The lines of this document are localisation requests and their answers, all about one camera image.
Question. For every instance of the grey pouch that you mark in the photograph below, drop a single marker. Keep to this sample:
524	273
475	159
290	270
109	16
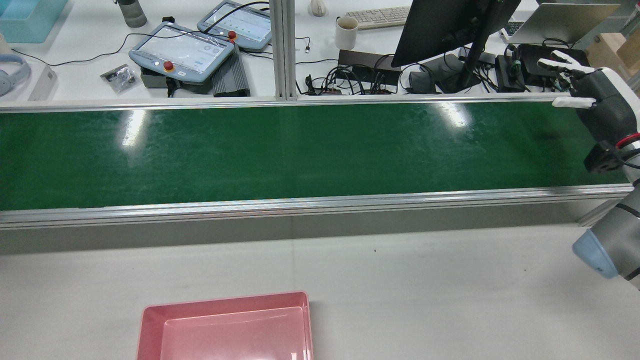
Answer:
422	82

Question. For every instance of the grey bottle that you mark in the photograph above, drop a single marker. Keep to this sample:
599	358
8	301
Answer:
132	14

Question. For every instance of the black power adapter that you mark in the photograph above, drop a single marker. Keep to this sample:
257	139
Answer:
507	75

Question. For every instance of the light blue headphones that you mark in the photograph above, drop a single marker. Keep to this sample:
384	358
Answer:
26	70

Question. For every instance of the black mini computer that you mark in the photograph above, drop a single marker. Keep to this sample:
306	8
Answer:
527	60

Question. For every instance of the white computer mouse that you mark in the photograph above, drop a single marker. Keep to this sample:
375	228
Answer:
318	7

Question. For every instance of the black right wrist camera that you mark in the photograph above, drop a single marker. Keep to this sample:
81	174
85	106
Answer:
602	159

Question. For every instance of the black hub box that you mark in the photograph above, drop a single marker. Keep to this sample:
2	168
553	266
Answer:
360	60

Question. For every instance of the white keyboard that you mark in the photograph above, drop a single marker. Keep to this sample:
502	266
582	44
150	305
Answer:
375	17

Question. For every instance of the translucent blue bin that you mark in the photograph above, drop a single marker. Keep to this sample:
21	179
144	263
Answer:
27	20

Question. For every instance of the black monitor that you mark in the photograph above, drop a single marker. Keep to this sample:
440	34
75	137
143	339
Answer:
440	25

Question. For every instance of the black finned metal box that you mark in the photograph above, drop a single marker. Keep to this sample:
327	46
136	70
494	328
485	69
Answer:
231	77

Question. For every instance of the small black block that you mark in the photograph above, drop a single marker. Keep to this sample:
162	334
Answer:
168	20

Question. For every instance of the dark grey metal box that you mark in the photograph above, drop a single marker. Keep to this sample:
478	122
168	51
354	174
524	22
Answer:
152	79

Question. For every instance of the grey-blue teach pendant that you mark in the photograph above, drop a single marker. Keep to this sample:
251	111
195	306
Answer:
180	50
245	22

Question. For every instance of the aluminium frame post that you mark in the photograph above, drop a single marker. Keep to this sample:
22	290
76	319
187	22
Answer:
282	50

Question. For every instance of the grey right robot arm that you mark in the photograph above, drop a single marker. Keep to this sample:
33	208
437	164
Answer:
625	220

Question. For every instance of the silver laptop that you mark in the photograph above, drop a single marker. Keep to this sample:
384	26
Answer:
565	22

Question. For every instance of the clear bag with parts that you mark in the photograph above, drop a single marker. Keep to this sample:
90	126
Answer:
119	79

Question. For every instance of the green belt conveyor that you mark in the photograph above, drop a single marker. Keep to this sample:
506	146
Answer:
300	150

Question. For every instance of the small white box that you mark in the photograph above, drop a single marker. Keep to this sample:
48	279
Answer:
42	84

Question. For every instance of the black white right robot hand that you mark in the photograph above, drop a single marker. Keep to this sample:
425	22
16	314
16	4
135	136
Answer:
607	100

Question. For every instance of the wooden box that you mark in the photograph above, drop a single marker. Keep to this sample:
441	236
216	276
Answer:
610	50

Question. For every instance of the white mug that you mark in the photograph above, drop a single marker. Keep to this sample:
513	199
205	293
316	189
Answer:
346	36

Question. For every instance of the pink plastic box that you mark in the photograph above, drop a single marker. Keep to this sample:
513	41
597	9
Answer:
225	335

